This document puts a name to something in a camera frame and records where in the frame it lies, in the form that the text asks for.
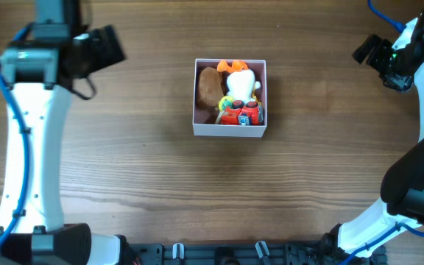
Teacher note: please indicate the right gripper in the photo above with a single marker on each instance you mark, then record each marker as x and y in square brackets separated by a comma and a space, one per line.
[381, 46]

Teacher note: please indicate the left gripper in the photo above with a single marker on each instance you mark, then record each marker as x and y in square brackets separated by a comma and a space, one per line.
[104, 56]

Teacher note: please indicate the brown plush bear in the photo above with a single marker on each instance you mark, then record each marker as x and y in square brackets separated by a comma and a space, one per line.
[210, 89]

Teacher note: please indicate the red toy fire truck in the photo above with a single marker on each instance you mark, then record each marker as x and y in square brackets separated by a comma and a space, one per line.
[249, 114]

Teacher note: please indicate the white plush chicken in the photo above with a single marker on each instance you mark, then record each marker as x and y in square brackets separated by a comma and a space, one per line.
[241, 81]

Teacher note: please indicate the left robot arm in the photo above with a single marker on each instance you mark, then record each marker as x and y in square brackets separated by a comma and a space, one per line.
[37, 73]

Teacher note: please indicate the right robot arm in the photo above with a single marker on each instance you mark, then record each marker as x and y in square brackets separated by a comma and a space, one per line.
[400, 206]

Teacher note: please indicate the white box pink interior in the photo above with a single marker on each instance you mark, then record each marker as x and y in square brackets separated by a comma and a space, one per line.
[204, 118]

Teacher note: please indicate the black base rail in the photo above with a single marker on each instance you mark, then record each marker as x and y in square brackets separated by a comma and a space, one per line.
[291, 253]

